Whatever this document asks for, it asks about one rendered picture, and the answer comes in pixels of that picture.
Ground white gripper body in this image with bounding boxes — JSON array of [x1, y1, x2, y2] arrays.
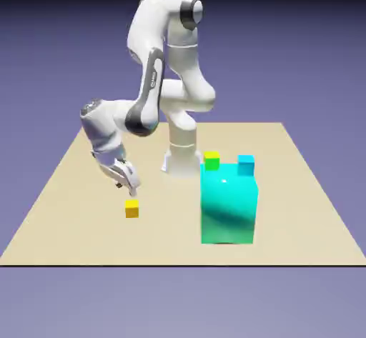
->
[[99, 159, 142, 189]]

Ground small yellow cube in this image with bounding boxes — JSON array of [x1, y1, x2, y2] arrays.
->
[[124, 199, 140, 219]]

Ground small green cube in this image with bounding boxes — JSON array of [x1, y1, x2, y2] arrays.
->
[[204, 151, 221, 172]]

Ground small cyan cube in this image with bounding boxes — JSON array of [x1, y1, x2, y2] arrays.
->
[[237, 154, 255, 177]]

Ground large cyan box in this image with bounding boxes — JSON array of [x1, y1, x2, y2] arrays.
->
[[199, 162, 259, 245]]

